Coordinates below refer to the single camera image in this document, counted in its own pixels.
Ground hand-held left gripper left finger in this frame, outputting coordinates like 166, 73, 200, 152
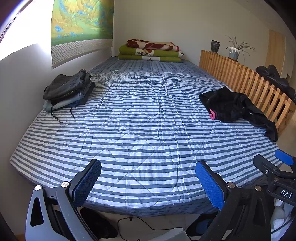
25, 159, 102, 241

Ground wooden slatted rail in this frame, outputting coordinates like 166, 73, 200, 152
199, 50, 296, 137

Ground black bag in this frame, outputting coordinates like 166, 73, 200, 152
255, 65, 296, 103

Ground dark grey folded garment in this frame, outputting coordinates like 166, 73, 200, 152
43, 69, 92, 100

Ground wooden door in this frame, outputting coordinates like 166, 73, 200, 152
265, 30, 292, 78

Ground bright window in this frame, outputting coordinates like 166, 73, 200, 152
0, 0, 55, 62

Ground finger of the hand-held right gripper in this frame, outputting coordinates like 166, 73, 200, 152
275, 149, 296, 169
253, 154, 281, 175

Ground red beige folded blanket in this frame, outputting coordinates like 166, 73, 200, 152
127, 39, 179, 52

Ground black cable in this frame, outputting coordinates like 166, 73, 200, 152
117, 216, 185, 241

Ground landscape wall poster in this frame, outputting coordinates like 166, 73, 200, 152
50, 0, 115, 70

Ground dark blue slipper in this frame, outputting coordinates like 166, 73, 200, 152
186, 219, 215, 237

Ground potted plant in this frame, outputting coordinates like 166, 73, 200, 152
225, 35, 256, 62

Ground light blue folded jeans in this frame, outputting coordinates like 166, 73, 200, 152
43, 93, 88, 113

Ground blue white striped bed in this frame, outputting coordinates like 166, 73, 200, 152
9, 57, 284, 218

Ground black shoe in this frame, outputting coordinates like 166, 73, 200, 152
80, 207, 116, 240

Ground green folded blanket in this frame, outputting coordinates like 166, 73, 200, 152
118, 44, 184, 58
118, 54, 182, 63

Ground black garment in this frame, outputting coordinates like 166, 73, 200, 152
199, 86, 279, 142

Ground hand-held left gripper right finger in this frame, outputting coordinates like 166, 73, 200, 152
195, 160, 272, 241

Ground person's right hand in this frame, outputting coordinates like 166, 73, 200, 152
270, 199, 292, 229

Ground dark folded drawstring pants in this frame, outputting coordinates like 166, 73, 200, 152
49, 81, 96, 123

